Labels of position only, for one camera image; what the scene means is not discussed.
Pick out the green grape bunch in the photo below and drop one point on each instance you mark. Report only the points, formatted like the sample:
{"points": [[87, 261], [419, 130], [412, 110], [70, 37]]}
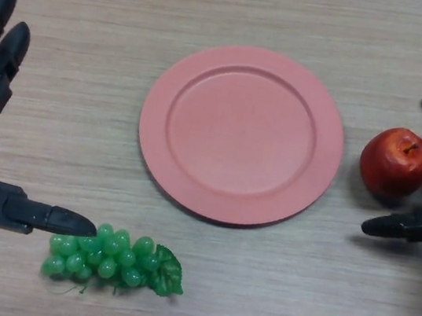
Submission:
{"points": [[108, 260]]}

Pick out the pink round plate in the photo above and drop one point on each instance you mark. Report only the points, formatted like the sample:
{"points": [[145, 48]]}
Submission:
{"points": [[241, 139]]}

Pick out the red apple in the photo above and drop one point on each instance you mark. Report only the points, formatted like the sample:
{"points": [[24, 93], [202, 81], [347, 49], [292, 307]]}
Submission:
{"points": [[390, 165]]}

